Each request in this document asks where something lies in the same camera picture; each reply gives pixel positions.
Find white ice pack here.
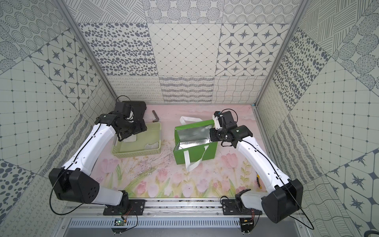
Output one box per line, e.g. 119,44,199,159
145,142,159,150
123,134,137,142

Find green insulated delivery bag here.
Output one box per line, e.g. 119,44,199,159
173,116,218,172

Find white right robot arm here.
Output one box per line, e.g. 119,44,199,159
210,125,304,223

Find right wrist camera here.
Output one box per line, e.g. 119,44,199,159
213,111,237,130

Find aluminium mounting rail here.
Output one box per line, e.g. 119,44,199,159
59,197,306,229

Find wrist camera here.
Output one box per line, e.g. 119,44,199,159
213,111,237,130
114,102,131,118

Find black plastic tool case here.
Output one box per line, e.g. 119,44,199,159
124,101,147,121

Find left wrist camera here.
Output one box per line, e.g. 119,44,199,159
114,102,131,118

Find light green plastic basket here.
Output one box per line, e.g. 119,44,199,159
112,122,161,159

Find grey L-shaped hex key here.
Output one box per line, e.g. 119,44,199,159
152,110,159,122

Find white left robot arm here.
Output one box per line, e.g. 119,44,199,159
48,114,147,208

